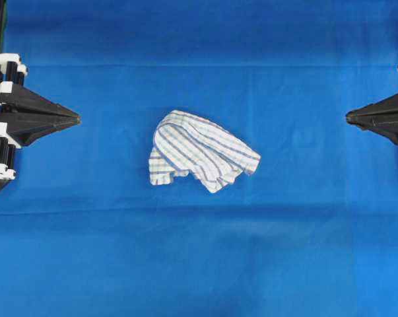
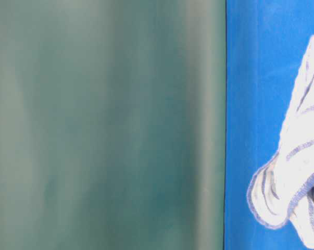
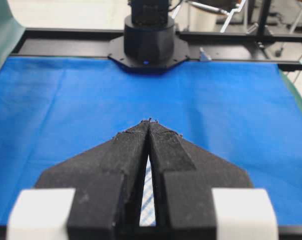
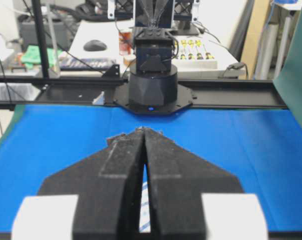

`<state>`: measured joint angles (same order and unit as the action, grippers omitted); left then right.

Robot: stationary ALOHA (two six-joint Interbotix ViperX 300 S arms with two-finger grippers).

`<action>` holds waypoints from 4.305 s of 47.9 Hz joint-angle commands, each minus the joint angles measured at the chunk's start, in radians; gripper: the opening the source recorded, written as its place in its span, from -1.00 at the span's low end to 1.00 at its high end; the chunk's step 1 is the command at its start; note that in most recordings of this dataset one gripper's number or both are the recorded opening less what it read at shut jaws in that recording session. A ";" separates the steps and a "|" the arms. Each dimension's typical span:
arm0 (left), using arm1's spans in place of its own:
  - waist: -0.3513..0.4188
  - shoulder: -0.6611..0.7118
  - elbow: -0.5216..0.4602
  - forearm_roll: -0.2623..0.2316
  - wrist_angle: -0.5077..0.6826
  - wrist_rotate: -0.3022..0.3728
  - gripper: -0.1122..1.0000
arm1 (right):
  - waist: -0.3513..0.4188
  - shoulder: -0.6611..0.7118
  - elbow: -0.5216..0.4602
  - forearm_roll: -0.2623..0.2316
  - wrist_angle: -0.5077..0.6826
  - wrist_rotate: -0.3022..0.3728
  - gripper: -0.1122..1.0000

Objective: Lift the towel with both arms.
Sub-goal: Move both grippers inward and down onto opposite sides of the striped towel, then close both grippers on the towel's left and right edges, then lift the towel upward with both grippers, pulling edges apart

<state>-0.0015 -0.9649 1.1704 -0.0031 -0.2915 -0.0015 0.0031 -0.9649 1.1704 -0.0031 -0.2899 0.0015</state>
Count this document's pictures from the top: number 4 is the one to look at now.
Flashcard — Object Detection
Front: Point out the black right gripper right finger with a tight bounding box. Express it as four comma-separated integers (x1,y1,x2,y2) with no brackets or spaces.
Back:
144,128,268,240

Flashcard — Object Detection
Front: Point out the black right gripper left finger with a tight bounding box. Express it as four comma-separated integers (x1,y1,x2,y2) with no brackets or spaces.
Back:
12,129,144,240

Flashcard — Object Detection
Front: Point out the blue white striped towel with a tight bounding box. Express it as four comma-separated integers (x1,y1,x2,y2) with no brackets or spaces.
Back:
139,166,151,233

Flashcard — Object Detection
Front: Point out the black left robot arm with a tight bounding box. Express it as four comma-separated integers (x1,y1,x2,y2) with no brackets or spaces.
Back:
113,0,193,115

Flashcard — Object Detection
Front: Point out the blue table cloth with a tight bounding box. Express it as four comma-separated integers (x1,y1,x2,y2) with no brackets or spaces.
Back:
0,105,302,232

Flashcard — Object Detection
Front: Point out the black keyboard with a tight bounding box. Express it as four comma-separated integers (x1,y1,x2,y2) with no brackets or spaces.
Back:
60,57,117,72

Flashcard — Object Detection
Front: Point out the black computer mouse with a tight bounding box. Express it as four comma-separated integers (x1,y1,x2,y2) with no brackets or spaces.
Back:
83,39,107,52

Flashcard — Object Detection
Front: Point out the green cloth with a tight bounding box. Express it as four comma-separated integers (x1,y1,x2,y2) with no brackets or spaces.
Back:
21,45,57,69

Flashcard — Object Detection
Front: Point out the dark green board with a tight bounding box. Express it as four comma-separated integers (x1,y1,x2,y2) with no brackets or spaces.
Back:
273,8,302,128

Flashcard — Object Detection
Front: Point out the red drink can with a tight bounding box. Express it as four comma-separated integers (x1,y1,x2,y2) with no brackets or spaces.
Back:
119,28,132,56

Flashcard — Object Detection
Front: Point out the black vertical pole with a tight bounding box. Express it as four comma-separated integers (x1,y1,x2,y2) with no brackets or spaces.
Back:
31,0,49,78

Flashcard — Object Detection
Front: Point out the black aluminium frame rail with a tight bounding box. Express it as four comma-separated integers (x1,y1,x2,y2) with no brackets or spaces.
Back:
0,77,287,115

